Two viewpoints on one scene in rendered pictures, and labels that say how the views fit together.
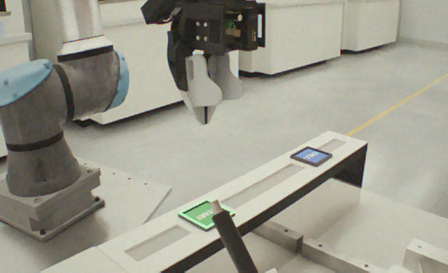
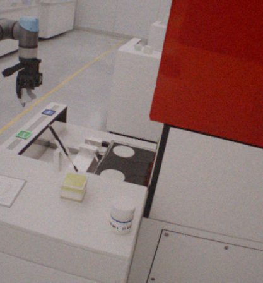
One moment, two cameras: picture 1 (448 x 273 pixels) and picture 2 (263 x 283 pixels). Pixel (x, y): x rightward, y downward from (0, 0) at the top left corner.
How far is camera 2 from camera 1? 0.84 m
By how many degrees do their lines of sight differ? 37
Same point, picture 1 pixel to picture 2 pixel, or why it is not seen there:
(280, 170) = (40, 118)
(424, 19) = (91, 14)
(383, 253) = (77, 143)
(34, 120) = not seen: outside the picture
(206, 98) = (26, 100)
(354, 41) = (45, 31)
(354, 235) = (66, 139)
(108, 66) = not seen: outside the picture
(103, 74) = not seen: outside the picture
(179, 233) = (18, 141)
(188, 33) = (22, 82)
